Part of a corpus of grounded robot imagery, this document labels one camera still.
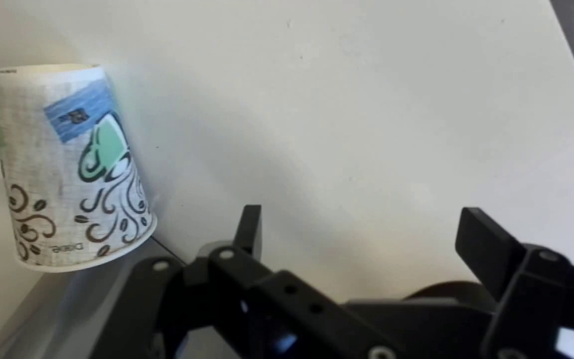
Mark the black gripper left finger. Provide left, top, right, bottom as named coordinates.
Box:
left=94, top=204, right=395, bottom=359

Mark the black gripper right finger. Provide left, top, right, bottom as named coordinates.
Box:
left=455, top=206, right=574, bottom=359

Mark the patterned paper coffee cup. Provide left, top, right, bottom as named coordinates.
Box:
left=0, top=62, right=160, bottom=276

